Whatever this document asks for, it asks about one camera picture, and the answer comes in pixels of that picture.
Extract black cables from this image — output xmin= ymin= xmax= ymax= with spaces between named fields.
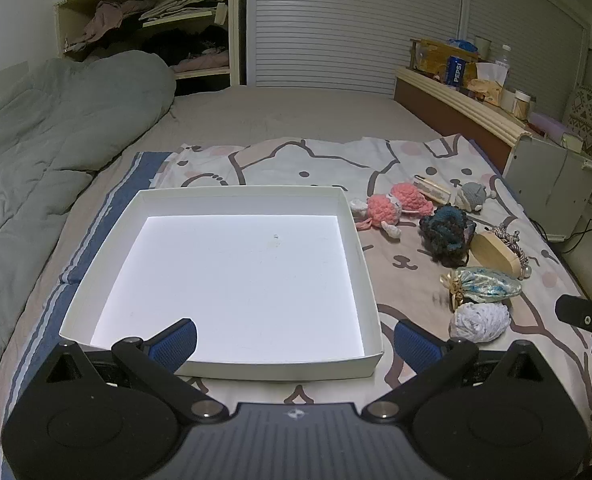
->
xmin=558 ymin=217 xmax=592 ymax=256

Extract white shallow cardboard box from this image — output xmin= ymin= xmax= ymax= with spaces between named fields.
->
xmin=58 ymin=186 xmax=384 ymax=380

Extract tissue box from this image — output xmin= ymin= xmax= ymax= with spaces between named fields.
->
xmin=468 ymin=61 xmax=511 ymax=106

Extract grey crocheted toy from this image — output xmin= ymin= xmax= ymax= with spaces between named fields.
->
xmin=454 ymin=181 xmax=497 ymax=213

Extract cat print blanket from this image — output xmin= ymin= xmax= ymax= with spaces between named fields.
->
xmin=0 ymin=134 xmax=592 ymax=471

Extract grey-green duvet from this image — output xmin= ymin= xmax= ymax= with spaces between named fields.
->
xmin=0 ymin=51 xmax=177 ymax=413

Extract blue and gold drawstring pouch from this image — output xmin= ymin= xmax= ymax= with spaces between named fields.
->
xmin=440 ymin=266 xmax=524 ymax=307

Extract wooden headboard shelf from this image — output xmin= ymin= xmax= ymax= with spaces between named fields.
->
xmin=394 ymin=66 xmax=533 ymax=173

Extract cream open shelf unit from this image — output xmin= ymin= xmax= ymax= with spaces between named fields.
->
xmin=53 ymin=0 xmax=241 ymax=92

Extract purple box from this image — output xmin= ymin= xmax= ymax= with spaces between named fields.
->
xmin=528 ymin=111 xmax=572 ymax=143

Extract pile of clothes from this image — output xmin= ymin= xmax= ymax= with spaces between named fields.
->
xmin=63 ymin=0 xmax=231 ymax=73

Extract blue soda can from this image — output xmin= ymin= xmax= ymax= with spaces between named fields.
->
xmin=446 ymin=55 xmax=466 ymax=86

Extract white lidded jar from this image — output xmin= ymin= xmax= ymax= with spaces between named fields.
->
xmin=512 ymin=90 xmax=533 ymax=120

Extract pink and white crocheted toy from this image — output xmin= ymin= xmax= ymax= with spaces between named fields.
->
xmin=348 ymin=194 xmax=403 ymax=240

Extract yellow box on headboard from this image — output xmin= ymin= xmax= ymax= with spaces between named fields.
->
xmin=410 ymin=38 xmax=479 ymax=83

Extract white louvered door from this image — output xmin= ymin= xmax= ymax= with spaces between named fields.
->
xmin=246 ymin=0 xmax=592 ymax=100

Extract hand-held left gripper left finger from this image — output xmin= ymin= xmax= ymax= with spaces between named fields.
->
xmin=43 ymin=318 xmax=229 ymax=421

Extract white crocheted ball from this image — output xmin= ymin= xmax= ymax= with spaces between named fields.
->
xmin=449 ymin=301 xmax=512 ymax=345

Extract oval wooden block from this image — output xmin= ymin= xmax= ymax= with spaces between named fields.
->
xmin=468 ymin=231 xmax=524 ymax=281

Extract dark blue-green crocheted scrunchie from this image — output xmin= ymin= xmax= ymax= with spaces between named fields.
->
xmin=419 ymin=204 xmax=478 ymax=267

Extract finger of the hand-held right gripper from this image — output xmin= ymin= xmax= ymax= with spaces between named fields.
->
xmin=555 ymin=294 xmax=592 ymax=332

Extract braided cord with bell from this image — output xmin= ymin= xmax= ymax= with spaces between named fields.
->
xmin=491 ymin=225 xmax=533 ymax=280

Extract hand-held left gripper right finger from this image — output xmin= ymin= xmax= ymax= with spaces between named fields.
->
xmin=362 ymin=319 xmax=552 ymax=421

